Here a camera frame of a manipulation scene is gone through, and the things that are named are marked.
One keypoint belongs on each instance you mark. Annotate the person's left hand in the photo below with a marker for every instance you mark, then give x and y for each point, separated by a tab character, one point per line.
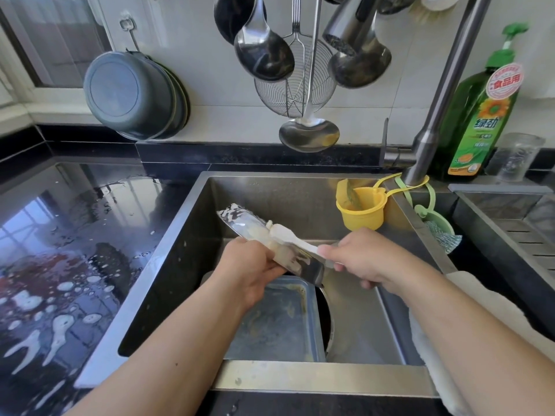
244	271

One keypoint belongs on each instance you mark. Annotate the person's right hand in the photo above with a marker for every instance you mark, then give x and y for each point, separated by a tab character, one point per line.
373	260

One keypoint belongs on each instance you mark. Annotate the round steel basin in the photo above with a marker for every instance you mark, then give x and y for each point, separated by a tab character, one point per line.
247	225

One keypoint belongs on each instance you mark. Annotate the white cleaning brush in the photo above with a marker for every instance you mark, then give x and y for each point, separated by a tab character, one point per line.
290	236

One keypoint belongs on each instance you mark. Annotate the rectangular steel tray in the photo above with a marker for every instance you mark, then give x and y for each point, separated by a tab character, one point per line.
273	329

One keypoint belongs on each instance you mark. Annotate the round steel pan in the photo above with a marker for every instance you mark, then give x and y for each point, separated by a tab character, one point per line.
324	312

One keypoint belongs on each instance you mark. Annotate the person's right forearm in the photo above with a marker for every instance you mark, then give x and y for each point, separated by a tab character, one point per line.
486	346

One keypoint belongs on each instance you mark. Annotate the person's left forearm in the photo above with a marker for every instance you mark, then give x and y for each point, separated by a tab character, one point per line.
165	364

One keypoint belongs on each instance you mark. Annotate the yellow hanging sink cup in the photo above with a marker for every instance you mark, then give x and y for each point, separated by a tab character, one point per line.
360	208

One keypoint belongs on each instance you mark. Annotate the green hanging sponge holder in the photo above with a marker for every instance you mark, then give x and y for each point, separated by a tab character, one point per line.
440	225

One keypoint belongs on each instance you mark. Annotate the stainless steel sink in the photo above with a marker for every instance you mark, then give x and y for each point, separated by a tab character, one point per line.
165	281

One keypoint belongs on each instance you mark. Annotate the white dish rag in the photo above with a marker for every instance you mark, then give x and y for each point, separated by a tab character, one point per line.
433	351

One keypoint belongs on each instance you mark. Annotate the clear plastic cup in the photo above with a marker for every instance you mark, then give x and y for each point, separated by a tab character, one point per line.
514	157

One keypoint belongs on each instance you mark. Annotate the green dish soap bottle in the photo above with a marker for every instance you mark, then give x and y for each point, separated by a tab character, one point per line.
481	121

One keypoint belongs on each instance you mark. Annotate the dark green hanging basin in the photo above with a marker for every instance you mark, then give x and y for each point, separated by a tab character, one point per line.
178	99

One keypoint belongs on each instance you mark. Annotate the steel gooseneck faucet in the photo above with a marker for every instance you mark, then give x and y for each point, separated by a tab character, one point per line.
455	73

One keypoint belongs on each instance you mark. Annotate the grey hanging basin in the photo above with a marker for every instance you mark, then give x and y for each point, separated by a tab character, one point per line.
128	95

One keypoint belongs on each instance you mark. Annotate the steel soup ladle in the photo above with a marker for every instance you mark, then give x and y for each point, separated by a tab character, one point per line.
264	54

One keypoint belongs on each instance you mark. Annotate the hanging steel ladles and skimmer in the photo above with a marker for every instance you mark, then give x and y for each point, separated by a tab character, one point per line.
232	14

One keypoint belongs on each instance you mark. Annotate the white dish brush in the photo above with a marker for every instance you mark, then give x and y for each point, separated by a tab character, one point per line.
440	0

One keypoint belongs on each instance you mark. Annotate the steel wall hook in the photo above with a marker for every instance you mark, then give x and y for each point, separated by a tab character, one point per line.
128	32

